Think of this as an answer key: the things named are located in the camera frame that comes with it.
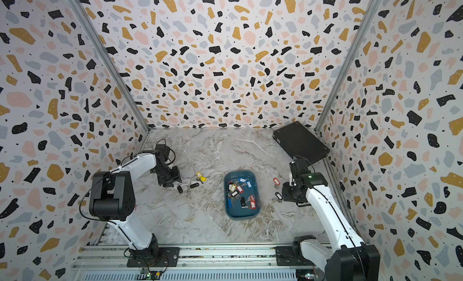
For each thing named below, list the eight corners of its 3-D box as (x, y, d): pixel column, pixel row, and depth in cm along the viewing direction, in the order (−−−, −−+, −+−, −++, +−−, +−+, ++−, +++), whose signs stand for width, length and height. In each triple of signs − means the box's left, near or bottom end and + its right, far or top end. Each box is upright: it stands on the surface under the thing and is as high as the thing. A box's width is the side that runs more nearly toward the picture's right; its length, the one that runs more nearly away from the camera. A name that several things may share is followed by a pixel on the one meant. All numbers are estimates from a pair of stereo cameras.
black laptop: (302, 169, 104) (305, 164, 100) (271, 137, 121) (272, 131, 117) (328, 154, 112) (331, 149, 107) (295, 126, 128) (297, 120, 124)
